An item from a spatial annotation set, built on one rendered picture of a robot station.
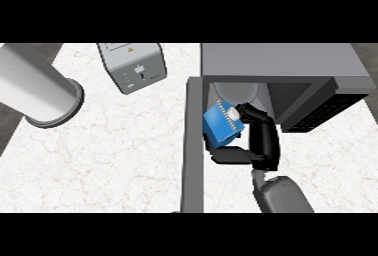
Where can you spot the blue milk carton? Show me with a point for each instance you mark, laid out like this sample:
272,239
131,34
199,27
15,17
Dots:
220,126

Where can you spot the grey toaster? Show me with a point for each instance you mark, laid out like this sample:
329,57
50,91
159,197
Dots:
134,66

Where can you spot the grey microwave door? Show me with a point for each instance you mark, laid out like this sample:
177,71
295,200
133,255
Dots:
192,143

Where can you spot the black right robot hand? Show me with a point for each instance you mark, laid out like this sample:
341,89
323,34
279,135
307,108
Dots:
264,140

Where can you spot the white paper towel roll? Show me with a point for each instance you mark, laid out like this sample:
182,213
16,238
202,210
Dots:
37,86

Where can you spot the grey microwave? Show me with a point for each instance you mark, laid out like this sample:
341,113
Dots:
295,83

